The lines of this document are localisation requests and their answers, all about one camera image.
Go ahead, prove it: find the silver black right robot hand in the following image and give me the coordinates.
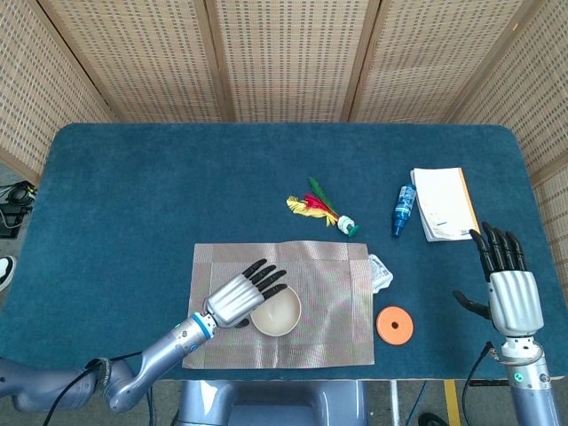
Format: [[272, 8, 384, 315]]
[[452, 221, 545, 337]]

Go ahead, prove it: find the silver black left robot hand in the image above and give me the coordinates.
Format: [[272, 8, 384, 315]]
[[202, 258, 288, 330]]

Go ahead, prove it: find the small cream bowl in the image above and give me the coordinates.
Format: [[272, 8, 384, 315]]
[[249, 285, 303, 337]]

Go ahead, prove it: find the brown woven placemat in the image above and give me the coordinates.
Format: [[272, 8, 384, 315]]
[[182, 240, 376, 370]]

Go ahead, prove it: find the blue-grey robot torso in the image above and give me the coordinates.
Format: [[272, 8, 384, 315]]
[[177, 380, 369, 426]]

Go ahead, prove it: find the white booklet with orange spine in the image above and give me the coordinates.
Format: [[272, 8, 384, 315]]
[[409, 167, 483, 243]]

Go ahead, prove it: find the colourful feather shuttlecock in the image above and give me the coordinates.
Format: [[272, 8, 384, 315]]
[[286, 177, 361, 236]]

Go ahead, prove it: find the orange disc with hole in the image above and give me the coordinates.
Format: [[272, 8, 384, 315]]
[[375, 305, 414, 345]]

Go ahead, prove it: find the crumpled pouch with white cap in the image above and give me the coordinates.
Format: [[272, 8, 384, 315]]
[[367, 253, 395, 294]]

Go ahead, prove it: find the small blue bottle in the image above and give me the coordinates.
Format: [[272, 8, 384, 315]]
[[390, 183, 418, 238]]

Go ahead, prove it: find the woven bamboo screen panel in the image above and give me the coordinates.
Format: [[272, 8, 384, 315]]
[[341, 0, 533, 124], [203, 0, 383, 124], [0, 0, 114, 185], [446, 0, 568, 285], [37, 0, 234, 124]]

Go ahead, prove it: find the white shoe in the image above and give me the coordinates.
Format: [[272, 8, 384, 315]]
[[0, 255, 18, 293]]

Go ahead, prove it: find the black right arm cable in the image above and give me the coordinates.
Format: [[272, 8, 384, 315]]
[[461, 340, 496, 426]]

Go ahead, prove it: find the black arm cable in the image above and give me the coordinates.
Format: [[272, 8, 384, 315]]
[[43, 351, 144, 426], [461, 340, 496, 426]]

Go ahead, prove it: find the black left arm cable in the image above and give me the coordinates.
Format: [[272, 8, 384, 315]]
[[43, 351, 144, 426]]

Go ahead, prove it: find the blue cable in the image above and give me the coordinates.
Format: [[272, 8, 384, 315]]
[[142, 380, 154, 426], [406, 380, 428, 422]]

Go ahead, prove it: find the black adapter with cables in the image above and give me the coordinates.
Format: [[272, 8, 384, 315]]
[[0, 180, 37, 239]]

